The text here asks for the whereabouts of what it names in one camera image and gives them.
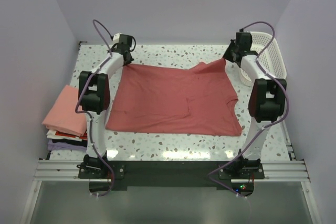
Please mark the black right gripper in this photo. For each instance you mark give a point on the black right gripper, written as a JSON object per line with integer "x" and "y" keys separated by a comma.
{"x": 227, "y": 55}

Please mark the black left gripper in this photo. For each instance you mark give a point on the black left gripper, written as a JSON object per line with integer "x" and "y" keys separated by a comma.
{"x": 131, "y": 60}

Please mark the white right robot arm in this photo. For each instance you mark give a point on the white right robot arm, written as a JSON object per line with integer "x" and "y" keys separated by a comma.
{"x": 266, "y": 105}

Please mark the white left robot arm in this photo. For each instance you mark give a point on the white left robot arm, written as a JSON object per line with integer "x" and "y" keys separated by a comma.
{"x": 94, "y": 101}

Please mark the white perforated plastic basket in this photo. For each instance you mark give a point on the white perforated plastic basket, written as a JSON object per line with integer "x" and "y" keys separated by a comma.
{"x": 271, "y": 59}

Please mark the folded pink t-shirt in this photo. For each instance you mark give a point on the folded pink t-shirt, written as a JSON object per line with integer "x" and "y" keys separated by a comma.
{"x": 62, "y": 116}

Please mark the folded lavender t-shirt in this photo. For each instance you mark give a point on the folded lavender t-shirt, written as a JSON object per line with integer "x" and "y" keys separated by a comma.
{"x": 54, "y": 145}

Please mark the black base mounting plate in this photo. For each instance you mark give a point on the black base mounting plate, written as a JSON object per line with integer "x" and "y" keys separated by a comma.
{"x": 189, "y": 174}

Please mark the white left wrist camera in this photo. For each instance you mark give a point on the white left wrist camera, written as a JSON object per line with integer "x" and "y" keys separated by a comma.
{"x": 116, "y": 37}

